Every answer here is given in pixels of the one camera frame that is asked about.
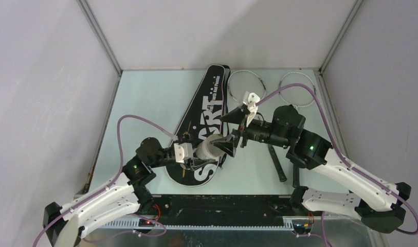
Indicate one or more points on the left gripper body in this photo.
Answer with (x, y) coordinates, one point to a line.
(166, 159)

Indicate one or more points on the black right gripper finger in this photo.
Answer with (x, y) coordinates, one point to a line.
(236, 116)
(227, 144)

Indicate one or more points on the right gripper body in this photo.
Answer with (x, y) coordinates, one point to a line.
(261, 133)

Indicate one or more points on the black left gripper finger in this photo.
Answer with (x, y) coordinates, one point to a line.
(188, 138)
(195, 164)

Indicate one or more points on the white shuttlecock tube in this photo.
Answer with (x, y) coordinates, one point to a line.
(207, 151)

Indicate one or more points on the white racket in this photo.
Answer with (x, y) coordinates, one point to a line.
(245, 77)
(298, 97)

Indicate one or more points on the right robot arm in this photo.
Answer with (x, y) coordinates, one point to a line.
(376, 203)

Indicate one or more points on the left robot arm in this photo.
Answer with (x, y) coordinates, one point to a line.
(126, 192)

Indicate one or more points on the black racket bag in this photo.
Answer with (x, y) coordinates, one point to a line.
(200, 120)

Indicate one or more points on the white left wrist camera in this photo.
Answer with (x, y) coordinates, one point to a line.
(182, 152)

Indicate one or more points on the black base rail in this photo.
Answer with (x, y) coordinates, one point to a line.
(222, 210)

